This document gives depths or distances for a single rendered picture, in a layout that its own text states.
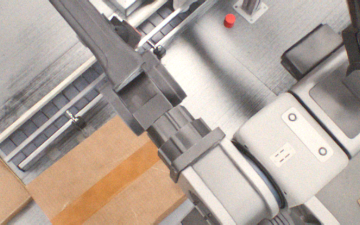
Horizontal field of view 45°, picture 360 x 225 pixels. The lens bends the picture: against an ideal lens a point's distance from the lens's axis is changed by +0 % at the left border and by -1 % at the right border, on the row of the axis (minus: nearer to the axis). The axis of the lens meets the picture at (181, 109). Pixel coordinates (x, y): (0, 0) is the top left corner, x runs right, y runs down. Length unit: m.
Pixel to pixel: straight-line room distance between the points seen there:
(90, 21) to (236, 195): 0.33
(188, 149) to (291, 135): 0.14
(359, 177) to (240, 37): 1.15
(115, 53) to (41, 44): 0.80
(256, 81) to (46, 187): 0.72
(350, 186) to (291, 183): 1.72
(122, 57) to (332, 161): 0.33
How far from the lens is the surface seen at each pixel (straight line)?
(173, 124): 0.62
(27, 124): 1.31
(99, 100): 1.29
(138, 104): 0.66
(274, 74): 1.40
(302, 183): 0.59
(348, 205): 2.28
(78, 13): 0.67
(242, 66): 1.39
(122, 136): 1.00
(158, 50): 1.23
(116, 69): 0.66
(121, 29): 1.18
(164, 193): 0.97
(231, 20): 1.42
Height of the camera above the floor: 2.08
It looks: 72 degrees down
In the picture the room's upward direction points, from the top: 9 degrees clockwise
